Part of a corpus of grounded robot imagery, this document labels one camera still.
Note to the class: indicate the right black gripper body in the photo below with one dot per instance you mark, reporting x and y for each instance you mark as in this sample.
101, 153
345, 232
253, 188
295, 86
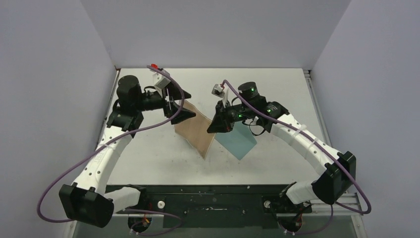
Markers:
235, 113

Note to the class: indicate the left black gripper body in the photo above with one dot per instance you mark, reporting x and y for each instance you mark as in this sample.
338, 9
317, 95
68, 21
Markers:
152, 100

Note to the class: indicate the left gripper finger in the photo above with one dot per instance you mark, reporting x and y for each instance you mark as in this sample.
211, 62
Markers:
175, 93
184, 114

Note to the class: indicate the tan paper letter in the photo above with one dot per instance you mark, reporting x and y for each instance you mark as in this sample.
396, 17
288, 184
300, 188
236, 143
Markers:
194, 131

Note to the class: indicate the teal envelope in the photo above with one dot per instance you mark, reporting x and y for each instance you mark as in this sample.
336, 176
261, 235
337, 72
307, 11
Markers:
239, 142

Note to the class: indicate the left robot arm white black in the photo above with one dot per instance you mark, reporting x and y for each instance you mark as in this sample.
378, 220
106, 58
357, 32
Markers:
85, 200

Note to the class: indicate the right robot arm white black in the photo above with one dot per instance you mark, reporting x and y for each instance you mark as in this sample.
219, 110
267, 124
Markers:
333, 167

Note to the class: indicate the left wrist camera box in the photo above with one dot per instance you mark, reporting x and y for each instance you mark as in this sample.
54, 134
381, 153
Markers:
160, 82

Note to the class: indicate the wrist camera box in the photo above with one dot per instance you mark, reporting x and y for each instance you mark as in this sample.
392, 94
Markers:
221, 92
160, 82

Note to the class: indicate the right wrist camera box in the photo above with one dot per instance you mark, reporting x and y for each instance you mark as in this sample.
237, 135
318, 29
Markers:
221, 92

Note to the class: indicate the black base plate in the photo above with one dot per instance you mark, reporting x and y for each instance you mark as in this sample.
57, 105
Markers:
222, 206

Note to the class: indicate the right side aluminium rail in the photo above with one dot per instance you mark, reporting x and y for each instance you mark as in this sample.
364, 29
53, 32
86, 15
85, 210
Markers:
320, 118

